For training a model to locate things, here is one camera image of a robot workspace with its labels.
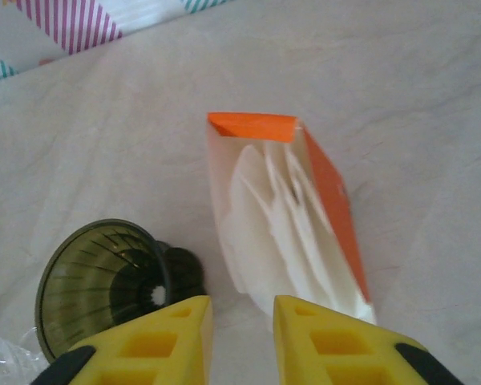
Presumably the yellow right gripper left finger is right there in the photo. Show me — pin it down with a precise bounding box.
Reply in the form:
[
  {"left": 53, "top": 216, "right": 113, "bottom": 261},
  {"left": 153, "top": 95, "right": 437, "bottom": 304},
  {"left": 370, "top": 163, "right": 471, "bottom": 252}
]
[{"left": 30, "top": 295, "right": 214, "bottom": 385}]

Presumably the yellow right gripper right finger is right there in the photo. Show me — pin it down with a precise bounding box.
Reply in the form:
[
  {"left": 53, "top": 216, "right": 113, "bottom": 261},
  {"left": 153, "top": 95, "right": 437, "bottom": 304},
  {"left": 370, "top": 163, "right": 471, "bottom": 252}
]
[{"left": 273, "top": 295, "right": 466, "bottom": 385}]

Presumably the white paper filter stack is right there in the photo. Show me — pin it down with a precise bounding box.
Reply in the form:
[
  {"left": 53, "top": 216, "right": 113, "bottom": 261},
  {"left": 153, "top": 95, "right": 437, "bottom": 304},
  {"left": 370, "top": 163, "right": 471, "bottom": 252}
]
[{"left": 218, "top": 144, "right": 376, "bottom": 322}]

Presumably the dark green coffee dripper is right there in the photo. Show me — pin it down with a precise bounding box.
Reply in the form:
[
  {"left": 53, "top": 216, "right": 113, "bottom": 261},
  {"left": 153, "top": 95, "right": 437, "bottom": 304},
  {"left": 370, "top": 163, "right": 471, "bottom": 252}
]
[{"left": 34, "top": 218, "right": 205, "bottom": 360}]

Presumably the orange white filter box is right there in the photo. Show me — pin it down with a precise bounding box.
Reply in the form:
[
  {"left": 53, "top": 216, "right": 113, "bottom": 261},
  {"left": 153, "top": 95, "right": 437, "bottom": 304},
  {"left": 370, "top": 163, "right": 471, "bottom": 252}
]
[{"left": 206, "top": 111, "right": 378, "bottom": 326}]

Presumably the clear plastic carafe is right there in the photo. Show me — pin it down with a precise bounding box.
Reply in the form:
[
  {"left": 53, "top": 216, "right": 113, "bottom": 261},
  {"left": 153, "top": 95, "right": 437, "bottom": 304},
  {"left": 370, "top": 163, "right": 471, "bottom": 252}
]
[{"left": 0, "top": 326, "right": 55, "bottom": 385}]

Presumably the checked striped cloth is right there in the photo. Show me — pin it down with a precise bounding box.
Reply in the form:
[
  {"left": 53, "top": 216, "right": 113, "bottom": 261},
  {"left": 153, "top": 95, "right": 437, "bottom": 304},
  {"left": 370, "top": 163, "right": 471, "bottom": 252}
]
[{"left": 0, "top": 0, "right": 241, "bottom": 85}]

